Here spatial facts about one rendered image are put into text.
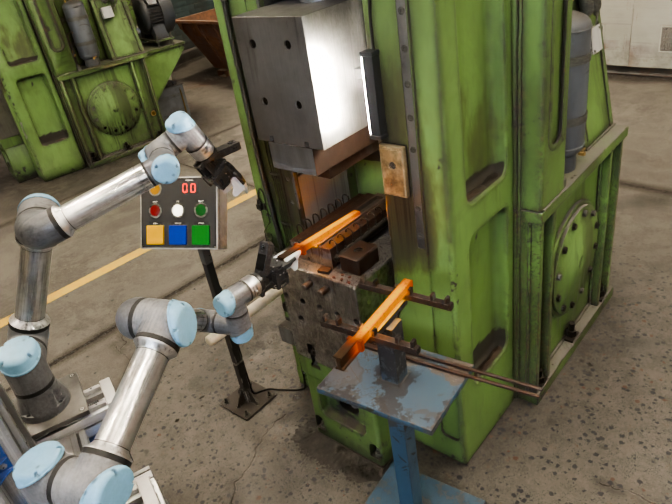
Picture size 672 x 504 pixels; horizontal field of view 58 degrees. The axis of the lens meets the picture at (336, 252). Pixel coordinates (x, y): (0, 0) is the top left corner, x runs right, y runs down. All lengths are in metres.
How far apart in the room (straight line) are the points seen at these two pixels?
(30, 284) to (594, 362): 2.39
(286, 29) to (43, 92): 5.00
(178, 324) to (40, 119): 5.27
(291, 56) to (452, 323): 1.03
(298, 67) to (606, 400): 1.94
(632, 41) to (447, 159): 5.36
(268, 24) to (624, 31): 5.52
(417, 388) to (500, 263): 0.72
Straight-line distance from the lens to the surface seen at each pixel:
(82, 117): 6.69
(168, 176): 1.72
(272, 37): 1.90
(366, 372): 1.94
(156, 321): 1.59
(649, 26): 6.98
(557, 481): 2.61
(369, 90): 1.84
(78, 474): 1.51
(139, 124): 6.89
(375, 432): 2.48
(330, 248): 2.09
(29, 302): 2.03
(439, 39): 1.72
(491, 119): 2.13
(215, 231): 2.33
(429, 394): 1.85
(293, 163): 2.02
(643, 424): 2.87
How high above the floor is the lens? 2.03
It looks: 30 degrees down
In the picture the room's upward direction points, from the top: 10 degrees counter-clockwise
